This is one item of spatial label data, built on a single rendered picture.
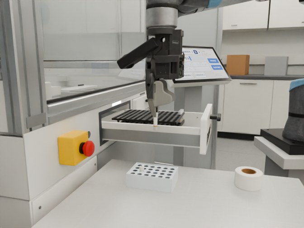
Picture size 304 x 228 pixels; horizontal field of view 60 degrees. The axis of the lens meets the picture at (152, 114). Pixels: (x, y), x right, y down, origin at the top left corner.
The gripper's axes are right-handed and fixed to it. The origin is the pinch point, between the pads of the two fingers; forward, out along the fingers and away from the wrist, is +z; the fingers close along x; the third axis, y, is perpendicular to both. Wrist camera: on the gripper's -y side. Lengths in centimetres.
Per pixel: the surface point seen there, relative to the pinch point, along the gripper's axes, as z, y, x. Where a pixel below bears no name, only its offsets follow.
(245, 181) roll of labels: 17.7, 23.8, 3.7
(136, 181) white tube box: 18.2, -3.5, -3.2
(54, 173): 13.7, -20.4, -13.8
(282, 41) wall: -44, 90, 382
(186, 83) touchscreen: 0, -8, 99
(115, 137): 11.6, -16.1, 12.0
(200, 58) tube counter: -15, -2, 125
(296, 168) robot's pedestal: 23, 42, 33
